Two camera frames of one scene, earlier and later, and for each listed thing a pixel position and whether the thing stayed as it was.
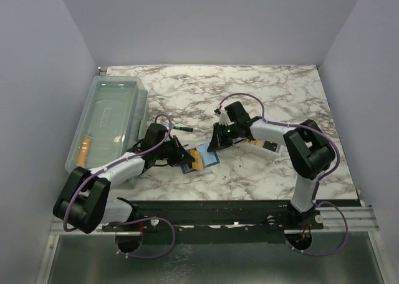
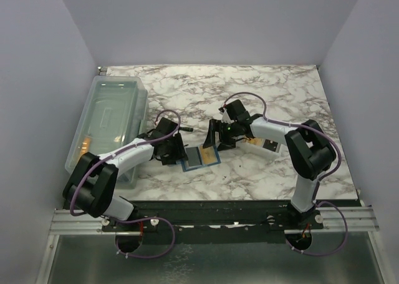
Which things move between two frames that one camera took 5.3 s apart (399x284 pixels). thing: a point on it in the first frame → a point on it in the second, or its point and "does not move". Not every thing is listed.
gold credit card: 197,164 → 209,155
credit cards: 272,146 does not move
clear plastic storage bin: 113,123 does not move
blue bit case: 208,158 does not move
